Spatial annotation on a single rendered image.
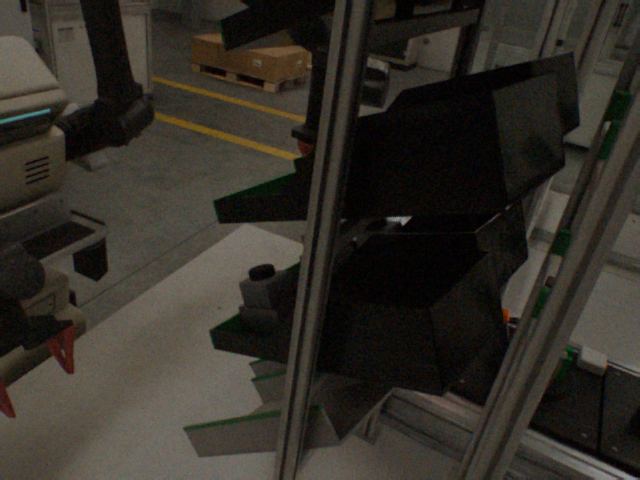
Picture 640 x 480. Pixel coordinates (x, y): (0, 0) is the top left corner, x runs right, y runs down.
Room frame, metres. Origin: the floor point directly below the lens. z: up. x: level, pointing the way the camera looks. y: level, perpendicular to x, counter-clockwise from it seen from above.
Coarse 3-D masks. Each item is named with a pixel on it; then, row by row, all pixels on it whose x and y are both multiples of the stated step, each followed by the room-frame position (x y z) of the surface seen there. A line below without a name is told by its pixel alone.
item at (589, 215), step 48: (336, 0) 0.34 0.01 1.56; (336, 48) 0.34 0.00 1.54; (336, 96) 0.34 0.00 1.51; (336, 144) 0.33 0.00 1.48; (624, 144) 0.27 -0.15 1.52; (336, 192) 0.33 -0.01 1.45; (576, 192) 0.56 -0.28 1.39; (624, 192) 0.26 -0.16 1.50; (336, 240) 0.35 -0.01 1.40; (576, 240) 0.27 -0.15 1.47; (576, 288) 0.27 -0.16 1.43; (288, 384) 0.34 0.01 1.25; (528, 384) 0.27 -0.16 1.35; (288, 432) 0.34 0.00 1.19; (480, 432) 0.57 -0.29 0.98
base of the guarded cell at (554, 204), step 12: (552, 192) 1.94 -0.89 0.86; (552, 204) 1.82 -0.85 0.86; (564, 204) 1.83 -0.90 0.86; (540, 216) 1.69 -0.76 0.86; (552, 216) 1.71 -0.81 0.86; (636, 216) 1.82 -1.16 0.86; (552, 228) 1.61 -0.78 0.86; (624, 228) 1.69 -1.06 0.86; (636, 228) 1.71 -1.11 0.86; (528, 240) 1.49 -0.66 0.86; (624, 240) 1.59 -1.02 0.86; (636, 240) 1.61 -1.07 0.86; (624, 252) 1.50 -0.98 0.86; (636, 252) 1.52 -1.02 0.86; (612, 264) 1.41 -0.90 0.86; (624, 276) 1.34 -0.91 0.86; (636, 276) 1.35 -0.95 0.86
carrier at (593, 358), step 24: (480, 360) 0.75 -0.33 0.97; (576, 360) 0.79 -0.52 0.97; (600, 360) 0.77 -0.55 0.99; (456, 384) 0.67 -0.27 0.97; (480, 384) 0.68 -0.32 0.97; (552, 384) 0.67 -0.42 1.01; (576, 384) 0.72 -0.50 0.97; (600, 384) 0.73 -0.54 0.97; (552, 408) 0.65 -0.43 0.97; (576, 408) 0.66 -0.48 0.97; (552, 432) 0.60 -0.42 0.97; (576, 432) 0.61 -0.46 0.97
